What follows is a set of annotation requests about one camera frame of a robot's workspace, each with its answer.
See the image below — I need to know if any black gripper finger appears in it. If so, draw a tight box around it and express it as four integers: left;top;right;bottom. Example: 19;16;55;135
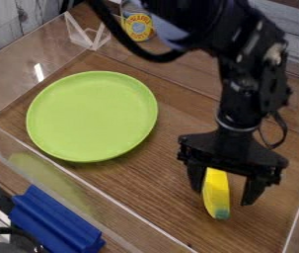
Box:
242;175;269;206
187;162;206;193

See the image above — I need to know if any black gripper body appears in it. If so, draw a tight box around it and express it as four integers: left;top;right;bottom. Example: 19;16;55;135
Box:
178;126;289;186

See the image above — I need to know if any yellow toy banana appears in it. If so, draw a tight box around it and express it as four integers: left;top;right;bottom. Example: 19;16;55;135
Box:
202;167;231;219

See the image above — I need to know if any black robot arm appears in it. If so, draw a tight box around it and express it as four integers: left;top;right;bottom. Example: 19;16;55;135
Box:
87;0;293;206

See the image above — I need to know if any green plate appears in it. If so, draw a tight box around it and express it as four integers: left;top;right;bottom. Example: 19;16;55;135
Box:
27;71;158;163

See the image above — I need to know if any blue plastic block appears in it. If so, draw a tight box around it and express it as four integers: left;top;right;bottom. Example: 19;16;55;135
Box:
9;185;106;253

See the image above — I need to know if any yellow labelled tin can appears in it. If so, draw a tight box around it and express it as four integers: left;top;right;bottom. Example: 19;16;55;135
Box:
122;12;154;42

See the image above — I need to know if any clear acrylic front wall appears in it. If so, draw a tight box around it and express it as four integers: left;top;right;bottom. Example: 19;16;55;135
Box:
0;128;197;253

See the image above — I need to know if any clear acrylic corner bracket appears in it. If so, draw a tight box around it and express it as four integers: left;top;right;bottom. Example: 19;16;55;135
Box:
64;12;111;51

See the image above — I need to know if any black cable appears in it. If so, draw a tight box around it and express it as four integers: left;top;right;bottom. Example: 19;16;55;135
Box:
0;226;46;253

